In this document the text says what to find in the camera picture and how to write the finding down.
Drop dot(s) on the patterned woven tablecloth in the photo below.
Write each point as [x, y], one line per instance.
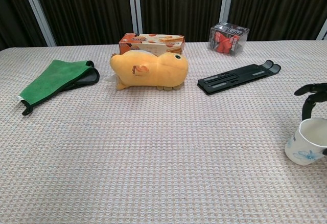
[153, 144]

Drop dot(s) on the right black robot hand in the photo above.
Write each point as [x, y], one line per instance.
[310, 98]

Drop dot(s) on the white partition post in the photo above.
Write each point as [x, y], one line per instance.
[322, 33]
[135, 6]
[227, 1]
[38, 11]

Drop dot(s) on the black folding laptop stand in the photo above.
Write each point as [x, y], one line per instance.
[237, 78]

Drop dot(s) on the white blue-patterned mug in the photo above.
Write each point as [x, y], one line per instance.
[306, 142]

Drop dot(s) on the orange biscuit box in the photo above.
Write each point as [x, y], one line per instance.
[153, 42]

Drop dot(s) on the clear box with red item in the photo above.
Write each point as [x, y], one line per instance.
[227, 41]

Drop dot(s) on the yellow plush animal toy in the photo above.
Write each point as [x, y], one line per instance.
[150, 70]

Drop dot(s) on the green cloth with black trim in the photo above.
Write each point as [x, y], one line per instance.
[53, 80]

